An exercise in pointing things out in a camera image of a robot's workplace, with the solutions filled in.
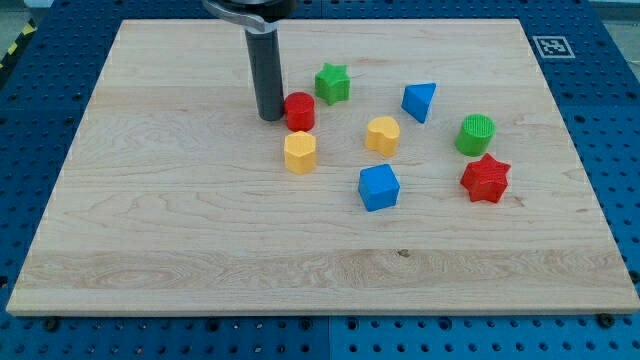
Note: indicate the yellow black hazard tape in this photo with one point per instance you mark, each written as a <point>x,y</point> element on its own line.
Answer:
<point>17,48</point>

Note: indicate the wooden board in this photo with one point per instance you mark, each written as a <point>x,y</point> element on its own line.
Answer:
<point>174,199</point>

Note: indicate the yellow heart block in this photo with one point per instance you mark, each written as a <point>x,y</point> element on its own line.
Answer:
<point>382,135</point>

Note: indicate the green star block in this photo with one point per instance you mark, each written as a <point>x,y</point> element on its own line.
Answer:
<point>332,83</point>

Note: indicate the red star block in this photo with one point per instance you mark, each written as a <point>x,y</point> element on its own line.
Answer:
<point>486,179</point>

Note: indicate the blue cube block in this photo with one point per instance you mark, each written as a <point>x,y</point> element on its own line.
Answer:
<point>378,187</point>

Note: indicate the yellow hexagon block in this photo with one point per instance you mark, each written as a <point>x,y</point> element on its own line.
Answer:
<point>300,152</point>

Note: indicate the green cylinder block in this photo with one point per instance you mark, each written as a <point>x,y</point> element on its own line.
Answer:
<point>475,135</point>

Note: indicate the red cylinder block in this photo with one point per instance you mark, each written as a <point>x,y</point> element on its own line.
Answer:
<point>299,111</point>

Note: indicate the white fiducial marker tag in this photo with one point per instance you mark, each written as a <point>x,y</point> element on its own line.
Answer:
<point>553,47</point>

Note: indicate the black bolt front left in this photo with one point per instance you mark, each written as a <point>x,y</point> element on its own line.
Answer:
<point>51,324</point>

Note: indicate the blue triangle block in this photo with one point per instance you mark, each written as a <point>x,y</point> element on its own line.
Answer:
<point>417,100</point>

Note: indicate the black bolt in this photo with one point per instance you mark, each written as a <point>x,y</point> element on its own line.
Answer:
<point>51,324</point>
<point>605,320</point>

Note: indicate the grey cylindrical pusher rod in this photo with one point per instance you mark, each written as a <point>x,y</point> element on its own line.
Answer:
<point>264,57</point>

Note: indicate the black bolt front right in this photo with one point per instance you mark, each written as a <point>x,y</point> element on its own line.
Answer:
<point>605,320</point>

